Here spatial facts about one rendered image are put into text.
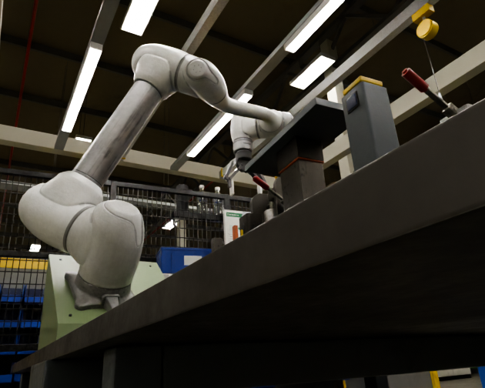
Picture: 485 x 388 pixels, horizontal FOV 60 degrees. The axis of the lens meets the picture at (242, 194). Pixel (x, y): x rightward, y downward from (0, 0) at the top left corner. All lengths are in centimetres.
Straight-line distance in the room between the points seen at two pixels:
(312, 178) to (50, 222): 72
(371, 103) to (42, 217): 91
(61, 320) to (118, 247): 22
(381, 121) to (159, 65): 82
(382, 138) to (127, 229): 69
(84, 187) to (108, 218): 17
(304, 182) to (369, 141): 24
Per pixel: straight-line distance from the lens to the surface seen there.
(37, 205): 133
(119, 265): 121
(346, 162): 1002
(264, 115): 179
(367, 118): 88
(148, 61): 149
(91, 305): 125
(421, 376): 501
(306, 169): 106
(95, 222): 120
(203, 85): 141
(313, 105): 99
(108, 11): 380
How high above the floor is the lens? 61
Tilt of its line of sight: 22 degrees up
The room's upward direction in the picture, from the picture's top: 4 degrees counter-clockwise
